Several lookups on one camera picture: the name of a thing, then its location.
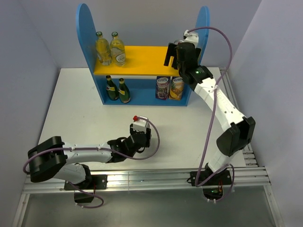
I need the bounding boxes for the green glass bottle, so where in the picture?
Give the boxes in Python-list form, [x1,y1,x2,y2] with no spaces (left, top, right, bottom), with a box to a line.
[106,75,119,101]
[118,78,131,104]

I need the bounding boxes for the clear water bottle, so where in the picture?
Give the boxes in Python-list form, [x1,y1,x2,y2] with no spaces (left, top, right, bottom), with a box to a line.
[95,31,112,66]
[110,32,126,66]

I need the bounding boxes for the Red Bull can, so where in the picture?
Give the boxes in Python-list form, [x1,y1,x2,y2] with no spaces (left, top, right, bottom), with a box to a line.
[146,128,152,148]
[174,40,184,44]

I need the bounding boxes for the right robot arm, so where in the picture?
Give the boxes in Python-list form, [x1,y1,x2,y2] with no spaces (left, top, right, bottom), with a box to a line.
[164,42,256,187]

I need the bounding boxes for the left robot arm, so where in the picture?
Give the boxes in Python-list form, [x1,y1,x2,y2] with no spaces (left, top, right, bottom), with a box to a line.
[27,124,152,189]

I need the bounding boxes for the blue and yellow shelf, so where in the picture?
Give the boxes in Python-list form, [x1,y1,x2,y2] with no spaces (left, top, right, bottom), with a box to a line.
[75,3,211,107]

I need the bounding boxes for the yellow pineapple juice carton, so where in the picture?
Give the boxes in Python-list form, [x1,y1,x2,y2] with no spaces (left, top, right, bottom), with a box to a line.
[169,77,184,101]

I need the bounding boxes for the purple juice carton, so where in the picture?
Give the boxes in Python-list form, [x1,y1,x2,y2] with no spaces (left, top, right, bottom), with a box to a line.
[155,76,170,100]

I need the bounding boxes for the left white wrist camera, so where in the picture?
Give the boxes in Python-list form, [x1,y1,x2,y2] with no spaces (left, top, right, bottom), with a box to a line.
[132,116,150,133]

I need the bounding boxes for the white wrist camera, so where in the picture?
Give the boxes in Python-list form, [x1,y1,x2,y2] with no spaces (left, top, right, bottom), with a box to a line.
[183,30,199,47]
[132,116,150,133]

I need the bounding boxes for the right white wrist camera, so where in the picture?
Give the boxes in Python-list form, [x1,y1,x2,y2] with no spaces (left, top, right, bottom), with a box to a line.
[183,30,199,47]

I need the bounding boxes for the aluminium mounting rail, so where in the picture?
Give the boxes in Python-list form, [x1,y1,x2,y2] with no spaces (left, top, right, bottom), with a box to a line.
[21,167,271,194]

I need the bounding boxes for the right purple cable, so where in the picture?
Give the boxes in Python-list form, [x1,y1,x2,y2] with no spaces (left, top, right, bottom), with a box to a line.
[187,26,235,201]

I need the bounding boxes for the aluminium side rail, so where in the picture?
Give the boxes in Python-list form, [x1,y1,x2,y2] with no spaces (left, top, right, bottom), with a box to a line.
[219,72,259,168]

